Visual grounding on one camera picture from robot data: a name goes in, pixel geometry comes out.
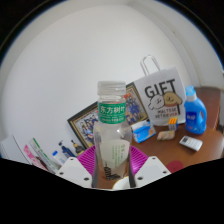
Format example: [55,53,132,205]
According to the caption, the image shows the small patterned snack pack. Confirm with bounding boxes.
[156,129,177,141]

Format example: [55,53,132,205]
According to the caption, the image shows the flat round red coaster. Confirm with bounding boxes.
[165,160,185,174]

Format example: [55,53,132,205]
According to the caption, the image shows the white remote control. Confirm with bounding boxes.
[178,135,204,152]

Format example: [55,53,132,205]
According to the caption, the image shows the blue detergent jug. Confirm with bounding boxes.
[183,85,208,136]

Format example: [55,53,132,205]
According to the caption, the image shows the dark blue pump bottle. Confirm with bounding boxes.
[58,140,76,159]

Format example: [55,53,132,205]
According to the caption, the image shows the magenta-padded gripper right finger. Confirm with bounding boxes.
[128,145,172,188]

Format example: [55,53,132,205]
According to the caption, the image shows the white paper gift bag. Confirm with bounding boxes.
[133,54,187,127]

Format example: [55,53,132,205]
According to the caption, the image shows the colourful puzzle cube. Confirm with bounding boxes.
[167,117,179,131]

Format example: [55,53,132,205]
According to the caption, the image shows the dark bottle with yellow label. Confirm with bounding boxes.
[70,139,86,157]

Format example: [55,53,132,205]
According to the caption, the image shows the brown wooden side table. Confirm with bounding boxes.
[194,86,224,131]

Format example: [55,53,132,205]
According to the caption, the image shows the long green and white box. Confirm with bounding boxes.
[29,137,61,174]

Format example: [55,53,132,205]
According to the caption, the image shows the white bottle with blue cap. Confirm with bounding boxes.
[51,150,68,166]

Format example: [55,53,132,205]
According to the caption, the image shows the white flat board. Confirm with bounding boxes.
[0,134,28,164]

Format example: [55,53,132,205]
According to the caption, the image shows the framed group photo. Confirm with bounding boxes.
[67,82,149,149]

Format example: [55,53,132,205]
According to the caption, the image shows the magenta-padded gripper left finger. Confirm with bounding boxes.
[54,145,98,188]

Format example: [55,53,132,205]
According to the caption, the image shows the clear green-labelled drink bottle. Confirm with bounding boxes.
[92,80,133,182]

